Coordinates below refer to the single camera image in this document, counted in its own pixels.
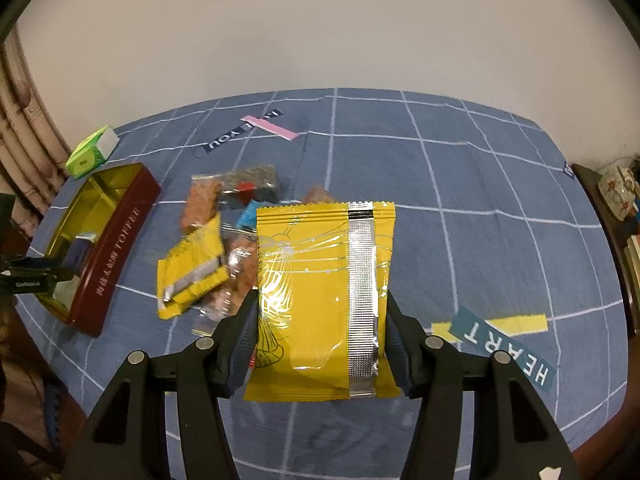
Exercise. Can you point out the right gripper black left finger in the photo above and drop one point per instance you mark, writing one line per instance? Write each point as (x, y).
(125, 436)

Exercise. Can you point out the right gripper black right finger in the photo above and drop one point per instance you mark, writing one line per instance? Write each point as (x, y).
(514, 435)

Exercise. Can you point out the blue grey snack packet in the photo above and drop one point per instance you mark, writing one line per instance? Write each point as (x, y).
(75, 259)

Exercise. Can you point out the yellow snack bag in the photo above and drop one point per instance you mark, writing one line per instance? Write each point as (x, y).
(190, 270)
(322, 279)

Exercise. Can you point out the clear bag orange snacks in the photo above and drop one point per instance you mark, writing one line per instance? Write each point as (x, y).
(201, 203)

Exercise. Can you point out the grey sesame block packet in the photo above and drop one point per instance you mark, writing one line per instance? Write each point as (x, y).
(258, 183)

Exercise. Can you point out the blue candy wrapper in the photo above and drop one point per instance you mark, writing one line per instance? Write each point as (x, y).
(248, 219)

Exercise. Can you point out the clear bag twisted snacks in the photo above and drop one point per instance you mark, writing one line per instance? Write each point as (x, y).
(240, 251)

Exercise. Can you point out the brown cake pink packet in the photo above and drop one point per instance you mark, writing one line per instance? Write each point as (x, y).
(318, 195)

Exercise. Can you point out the red gold toffee tin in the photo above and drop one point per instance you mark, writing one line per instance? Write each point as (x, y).
(113, 203)

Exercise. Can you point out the beige patterned curtain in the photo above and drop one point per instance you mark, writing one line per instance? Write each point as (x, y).
(33, 153)

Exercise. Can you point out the green tissue pack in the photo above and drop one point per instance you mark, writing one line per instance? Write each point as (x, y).
(92, 152)

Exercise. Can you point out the floral box on shelf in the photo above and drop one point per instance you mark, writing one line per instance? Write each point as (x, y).
(620, 191)

